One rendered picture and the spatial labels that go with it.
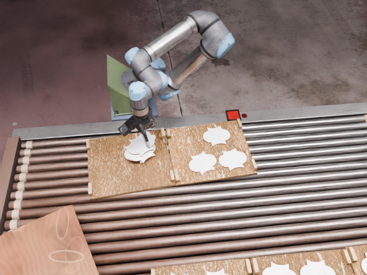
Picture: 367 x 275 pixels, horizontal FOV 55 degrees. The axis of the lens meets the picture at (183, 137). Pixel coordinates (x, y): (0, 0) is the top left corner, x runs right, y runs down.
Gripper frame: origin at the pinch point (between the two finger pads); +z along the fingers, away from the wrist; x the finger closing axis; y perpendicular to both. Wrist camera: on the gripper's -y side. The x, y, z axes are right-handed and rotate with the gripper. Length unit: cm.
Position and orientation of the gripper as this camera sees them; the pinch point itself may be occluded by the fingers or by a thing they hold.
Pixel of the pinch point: (140, 139)
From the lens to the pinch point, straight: 176.6
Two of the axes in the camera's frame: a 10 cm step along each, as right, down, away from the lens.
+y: 8.1, -4.6, 3.6
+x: -5.9, -6.5, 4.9
